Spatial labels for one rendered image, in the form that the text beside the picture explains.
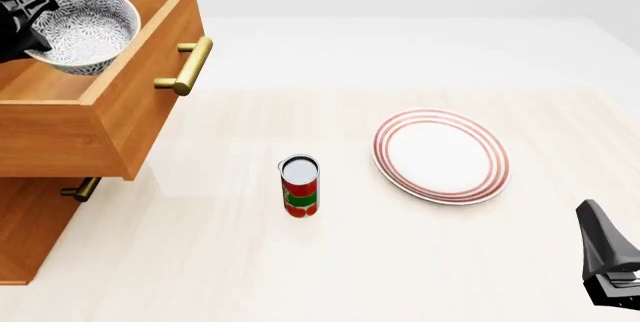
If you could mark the closed wooden drawer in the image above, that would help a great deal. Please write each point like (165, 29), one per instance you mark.
(27, 205)

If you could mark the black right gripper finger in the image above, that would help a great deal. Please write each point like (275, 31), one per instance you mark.
(602, 239)

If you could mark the red and green tin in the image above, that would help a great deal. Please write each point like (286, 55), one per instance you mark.
(300, 194)

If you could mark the wooden cabinet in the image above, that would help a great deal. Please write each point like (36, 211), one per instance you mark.
(25, 247)

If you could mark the open wooden drawer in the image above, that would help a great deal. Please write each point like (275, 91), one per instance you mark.
(125, 112)

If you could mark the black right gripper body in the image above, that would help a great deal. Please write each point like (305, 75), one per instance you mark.
(612, 288)

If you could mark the white plate with red rings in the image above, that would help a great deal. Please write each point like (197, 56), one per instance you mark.
(440, 155)

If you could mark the patterned black and white bowl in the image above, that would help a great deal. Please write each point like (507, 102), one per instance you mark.
(92, 25)

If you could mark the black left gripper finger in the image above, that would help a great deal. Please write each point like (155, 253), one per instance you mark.
(20, 42)
(36, 3)

